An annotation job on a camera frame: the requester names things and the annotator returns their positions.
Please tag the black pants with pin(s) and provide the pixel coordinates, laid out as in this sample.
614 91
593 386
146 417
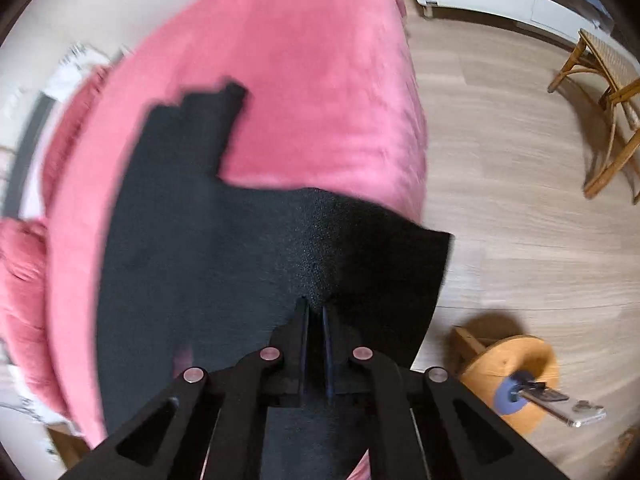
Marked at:
200 260

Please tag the silver smartphone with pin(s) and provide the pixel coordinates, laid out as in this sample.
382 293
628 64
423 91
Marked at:
570 407

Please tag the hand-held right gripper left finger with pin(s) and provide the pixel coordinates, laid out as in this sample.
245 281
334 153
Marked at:
302 355

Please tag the white floral headboard panel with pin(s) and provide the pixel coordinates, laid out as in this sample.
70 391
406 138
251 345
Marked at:
82 67

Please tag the dark grey headboard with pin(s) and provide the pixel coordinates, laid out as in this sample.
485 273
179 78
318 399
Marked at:
27 155

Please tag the puffy pink pillow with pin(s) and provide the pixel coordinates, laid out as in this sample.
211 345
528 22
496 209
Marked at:
22 280

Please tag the round wooden stool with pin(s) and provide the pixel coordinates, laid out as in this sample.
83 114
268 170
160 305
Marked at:
520 355

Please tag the rattan chair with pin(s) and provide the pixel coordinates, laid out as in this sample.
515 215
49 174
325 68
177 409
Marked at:
612 85

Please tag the blue tape roll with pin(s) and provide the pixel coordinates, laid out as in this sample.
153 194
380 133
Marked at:
506 395

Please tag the white floral nightstand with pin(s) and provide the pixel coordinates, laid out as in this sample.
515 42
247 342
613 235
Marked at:
22 425

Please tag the pink bed cover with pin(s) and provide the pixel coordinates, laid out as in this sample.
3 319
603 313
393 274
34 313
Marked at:
310 85

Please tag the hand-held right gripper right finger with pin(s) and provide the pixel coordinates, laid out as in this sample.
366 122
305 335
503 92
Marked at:
327 360

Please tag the flat pink pillow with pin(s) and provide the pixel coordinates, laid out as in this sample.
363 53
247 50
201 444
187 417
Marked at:
70 130

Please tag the white low cabinet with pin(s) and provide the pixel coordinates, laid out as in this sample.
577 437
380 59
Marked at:
500 0

